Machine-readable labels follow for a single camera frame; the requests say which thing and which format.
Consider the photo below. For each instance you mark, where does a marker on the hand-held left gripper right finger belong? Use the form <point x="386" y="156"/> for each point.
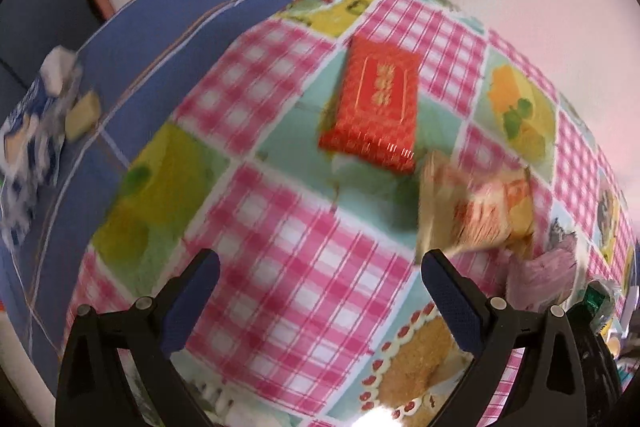
<point x="452" y="302"/>

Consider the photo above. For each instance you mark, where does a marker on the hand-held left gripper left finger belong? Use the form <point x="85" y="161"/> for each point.
<point x="187" y="302"/>

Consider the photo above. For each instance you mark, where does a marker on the orange and beige snack packet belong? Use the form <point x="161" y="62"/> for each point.
<point x="475" y="212"/>

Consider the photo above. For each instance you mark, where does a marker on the pink snack packet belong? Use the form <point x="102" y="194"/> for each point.
<point x="545" y="272"/>

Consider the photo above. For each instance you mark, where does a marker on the pink checked fruit-print tablecloth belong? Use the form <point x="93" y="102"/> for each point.
<point x="310" y="267"/>

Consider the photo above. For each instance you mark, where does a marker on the green snack packet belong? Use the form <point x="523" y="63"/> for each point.
<point x="602" y="304"/>

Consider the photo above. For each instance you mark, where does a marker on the red flat snack packet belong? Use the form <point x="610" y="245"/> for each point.
<point x="375" y="107"/>

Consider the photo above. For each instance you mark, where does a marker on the small cream wrapped biscuit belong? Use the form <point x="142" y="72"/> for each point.
<point x="82" y="116"/>

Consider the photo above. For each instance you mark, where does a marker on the blue and white snack bag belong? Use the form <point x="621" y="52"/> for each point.
<point x="25" y="132"/>

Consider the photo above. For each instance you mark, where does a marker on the blue checked cloth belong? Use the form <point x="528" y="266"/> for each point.
<point x="150" y="57"/>

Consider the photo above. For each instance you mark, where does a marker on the dark blue cabinet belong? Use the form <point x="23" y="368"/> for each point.
<point x="40" y="12"/>

